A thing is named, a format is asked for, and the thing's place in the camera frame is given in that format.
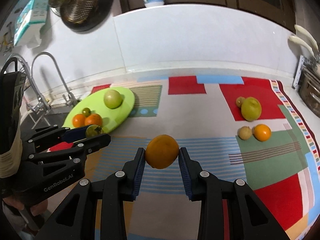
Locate stainless steel pot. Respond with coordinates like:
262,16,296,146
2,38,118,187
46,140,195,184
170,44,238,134
299,67,320,117

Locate brass colander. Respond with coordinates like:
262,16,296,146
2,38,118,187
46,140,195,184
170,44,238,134
48,0,97,24

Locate small tan round fruit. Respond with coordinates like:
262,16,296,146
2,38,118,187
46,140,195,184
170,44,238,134
238,126,252,140

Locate green apple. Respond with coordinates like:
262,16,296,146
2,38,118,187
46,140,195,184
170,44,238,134
104,89,123,109

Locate chrome tall faucet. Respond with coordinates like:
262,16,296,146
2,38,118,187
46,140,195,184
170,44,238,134
7,53,51,114

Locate larger orange on plate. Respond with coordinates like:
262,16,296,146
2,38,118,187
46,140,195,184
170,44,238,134
85,113,103,127

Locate small brown-green fruit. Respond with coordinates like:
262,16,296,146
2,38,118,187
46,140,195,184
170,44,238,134
235,96,246,108

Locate large orange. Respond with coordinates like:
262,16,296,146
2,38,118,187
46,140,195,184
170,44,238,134
145,134,179,170

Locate large yellow-green citrus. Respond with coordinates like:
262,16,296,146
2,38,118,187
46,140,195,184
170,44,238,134
241,97,262,121

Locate white metal rack bracket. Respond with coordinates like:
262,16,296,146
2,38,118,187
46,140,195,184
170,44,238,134
292,55,305,90

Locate small green tomato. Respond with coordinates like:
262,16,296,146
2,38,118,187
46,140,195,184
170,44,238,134
82,107,92,117

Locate colourful patterned table mat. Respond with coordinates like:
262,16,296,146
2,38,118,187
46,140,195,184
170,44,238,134
75,75,319,239

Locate small bright orange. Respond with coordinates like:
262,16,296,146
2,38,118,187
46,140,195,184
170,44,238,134
253,124,272,142

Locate green tomato with stem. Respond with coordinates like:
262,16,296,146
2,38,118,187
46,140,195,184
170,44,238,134
86,125,104,139

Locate cream pan handle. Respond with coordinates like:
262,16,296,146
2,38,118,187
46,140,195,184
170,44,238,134
295,24,319,55
289,35,315,57

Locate small orange on plate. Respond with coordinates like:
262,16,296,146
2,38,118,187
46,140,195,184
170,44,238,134
72,114,86,128

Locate person's hand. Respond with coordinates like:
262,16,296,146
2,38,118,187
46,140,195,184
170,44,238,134
3,196,48,216

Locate cream pan handle upper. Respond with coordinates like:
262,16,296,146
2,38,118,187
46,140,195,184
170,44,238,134
295,24,319,55

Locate lime green plate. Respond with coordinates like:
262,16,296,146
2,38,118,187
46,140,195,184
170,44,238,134
62,87,135,133

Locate black frying pan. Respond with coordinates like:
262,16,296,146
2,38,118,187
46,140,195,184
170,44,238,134
63,0,113,32

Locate white teal paper package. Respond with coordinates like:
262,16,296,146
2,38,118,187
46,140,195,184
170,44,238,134
14,0,49,48

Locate cream pan handle lower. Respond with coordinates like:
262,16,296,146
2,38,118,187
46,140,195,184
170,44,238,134
289,35,315,57

